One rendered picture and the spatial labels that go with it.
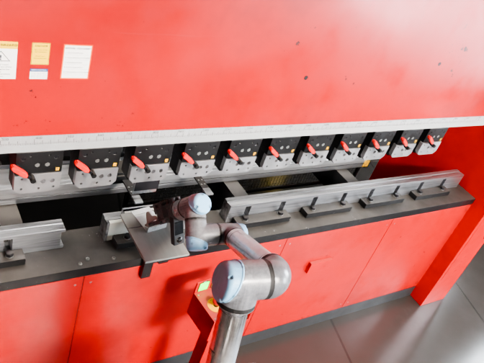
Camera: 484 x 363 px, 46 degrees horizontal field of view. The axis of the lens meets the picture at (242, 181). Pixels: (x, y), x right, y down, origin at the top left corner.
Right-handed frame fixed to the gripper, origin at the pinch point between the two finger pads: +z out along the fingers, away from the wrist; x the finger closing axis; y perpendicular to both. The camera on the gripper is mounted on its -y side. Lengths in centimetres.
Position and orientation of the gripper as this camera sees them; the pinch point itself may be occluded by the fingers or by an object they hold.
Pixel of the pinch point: (154, 224)
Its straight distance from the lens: 221.7
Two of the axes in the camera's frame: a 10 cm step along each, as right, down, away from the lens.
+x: -7.4, 1.9, -6.4
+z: -6.1, 2.1, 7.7
